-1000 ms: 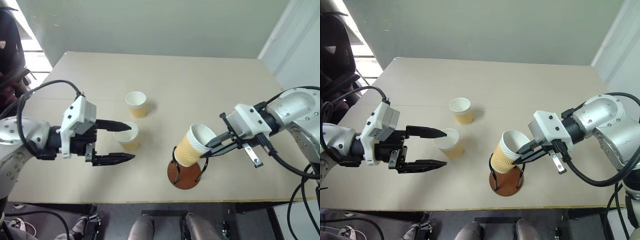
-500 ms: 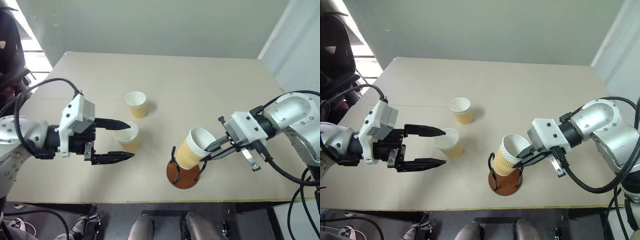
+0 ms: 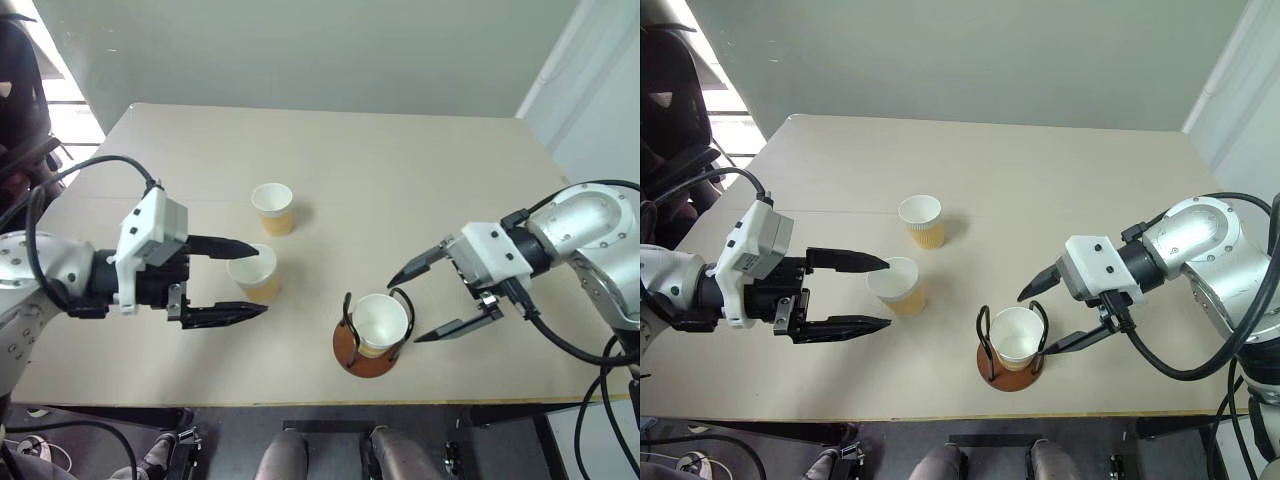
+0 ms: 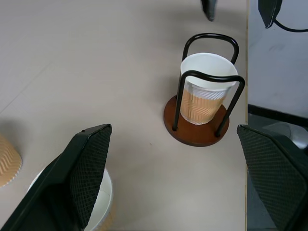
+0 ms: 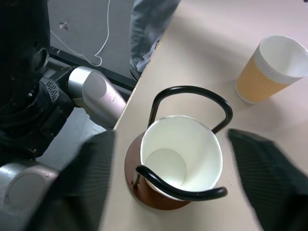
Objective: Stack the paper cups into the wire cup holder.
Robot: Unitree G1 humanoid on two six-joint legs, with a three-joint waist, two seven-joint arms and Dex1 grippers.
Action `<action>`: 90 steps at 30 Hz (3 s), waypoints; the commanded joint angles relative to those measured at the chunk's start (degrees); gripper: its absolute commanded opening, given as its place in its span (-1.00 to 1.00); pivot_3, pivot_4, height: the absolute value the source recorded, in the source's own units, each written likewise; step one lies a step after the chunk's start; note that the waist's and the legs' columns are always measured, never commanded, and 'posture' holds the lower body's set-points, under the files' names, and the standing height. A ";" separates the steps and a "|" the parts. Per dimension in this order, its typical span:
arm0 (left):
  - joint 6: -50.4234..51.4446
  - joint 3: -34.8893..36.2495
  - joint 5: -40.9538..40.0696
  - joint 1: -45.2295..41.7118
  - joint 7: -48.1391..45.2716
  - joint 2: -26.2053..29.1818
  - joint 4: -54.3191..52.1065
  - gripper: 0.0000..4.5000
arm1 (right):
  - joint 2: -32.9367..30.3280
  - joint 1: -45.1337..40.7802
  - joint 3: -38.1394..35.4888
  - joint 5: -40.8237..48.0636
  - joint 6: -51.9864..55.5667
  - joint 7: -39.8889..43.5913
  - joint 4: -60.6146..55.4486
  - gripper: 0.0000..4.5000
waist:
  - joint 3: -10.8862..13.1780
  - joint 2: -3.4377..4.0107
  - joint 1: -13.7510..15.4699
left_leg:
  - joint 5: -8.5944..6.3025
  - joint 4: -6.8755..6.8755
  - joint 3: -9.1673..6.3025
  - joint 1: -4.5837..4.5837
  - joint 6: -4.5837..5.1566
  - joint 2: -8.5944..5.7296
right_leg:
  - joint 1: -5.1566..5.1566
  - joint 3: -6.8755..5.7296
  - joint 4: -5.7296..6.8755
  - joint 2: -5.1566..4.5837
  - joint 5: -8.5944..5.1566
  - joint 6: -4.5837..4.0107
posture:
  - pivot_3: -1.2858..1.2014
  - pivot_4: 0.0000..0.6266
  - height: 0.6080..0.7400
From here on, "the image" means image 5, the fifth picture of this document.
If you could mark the small silver floor fitting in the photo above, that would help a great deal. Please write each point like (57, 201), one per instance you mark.
(64, 25)

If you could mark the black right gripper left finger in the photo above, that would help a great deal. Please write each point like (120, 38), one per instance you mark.
(84, 183)

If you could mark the person's leg in jeans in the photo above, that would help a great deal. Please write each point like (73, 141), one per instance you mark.
(146, 29)

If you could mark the black metal floor frame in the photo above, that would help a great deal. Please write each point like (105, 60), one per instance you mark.
(96, 69)

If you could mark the white paper cup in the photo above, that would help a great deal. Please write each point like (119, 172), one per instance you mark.
(183, 139)

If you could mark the orange ribbed paper cup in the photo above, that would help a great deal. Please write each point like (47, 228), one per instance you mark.
(255, 81)

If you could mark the silver robot leg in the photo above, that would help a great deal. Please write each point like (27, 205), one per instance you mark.
(21, 190)
(96, 93)

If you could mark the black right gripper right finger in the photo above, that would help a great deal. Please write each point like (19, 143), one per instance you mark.
(272, 183)

